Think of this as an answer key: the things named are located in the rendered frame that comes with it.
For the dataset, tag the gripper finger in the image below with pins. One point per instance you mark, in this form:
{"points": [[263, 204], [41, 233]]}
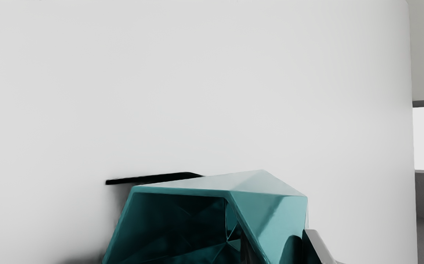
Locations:
{"points": [[316, 247]]}

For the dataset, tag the teal faceted mug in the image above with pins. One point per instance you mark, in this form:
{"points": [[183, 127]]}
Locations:
{"points": [[263, 205]]}

